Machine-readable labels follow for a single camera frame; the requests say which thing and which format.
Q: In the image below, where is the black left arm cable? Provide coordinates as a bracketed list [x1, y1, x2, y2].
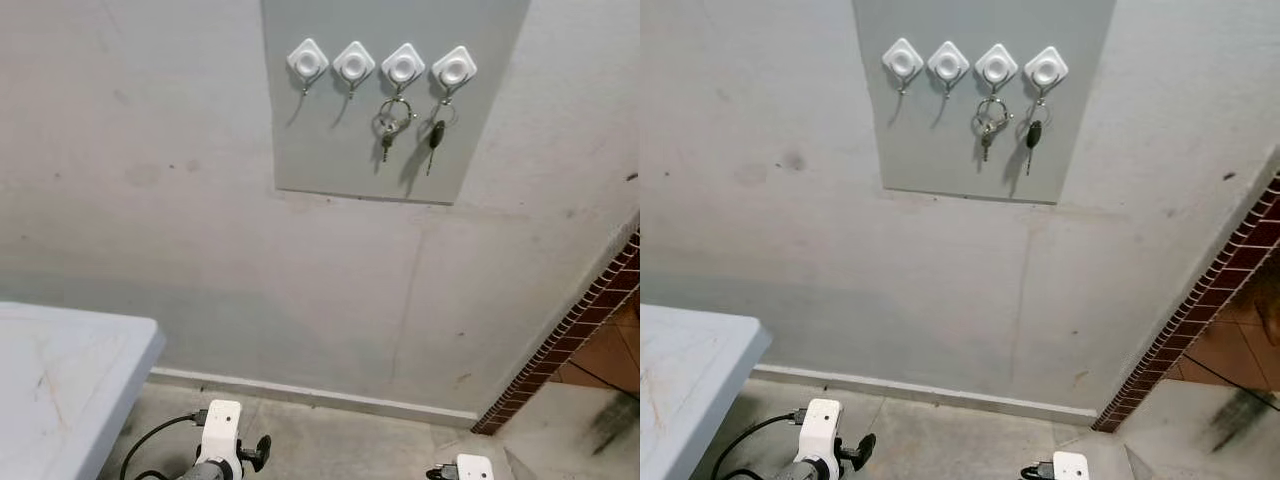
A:
[712, 408, 809, 480]
[120, 410, 209, 480]

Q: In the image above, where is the black head key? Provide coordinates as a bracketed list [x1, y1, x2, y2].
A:
[1024, 98, 1051, 177]
[427, 98, 459, 177]

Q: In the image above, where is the white square wall hook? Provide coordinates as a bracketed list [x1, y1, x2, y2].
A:
[927, 40, 970, 98]
[975, 43, 1019, 101]
[381, 42, 427, 101]
[432, 45, 478, 101]
[882, 38, 924, 96]
[287, 38, 330, 96]
[1024, 46, 1069, 101]
[332, 40, 376, 98]

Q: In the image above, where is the white plastic table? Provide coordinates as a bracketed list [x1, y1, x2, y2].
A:
[0, 302, 167, 480]
[640, 303, 773, 480]

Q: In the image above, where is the silver key bunch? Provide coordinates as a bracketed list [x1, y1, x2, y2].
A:
[372, 96, 416, 164]
[970, 96, 1013, 163]

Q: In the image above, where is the red brick tile border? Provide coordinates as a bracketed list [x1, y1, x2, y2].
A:
[472, 232, 641, 436]
[1092, 172, 1280, 433]

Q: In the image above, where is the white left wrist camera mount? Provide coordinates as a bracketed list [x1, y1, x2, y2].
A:
[797, 398, 843, 469]
[195, 400, 244, 471]

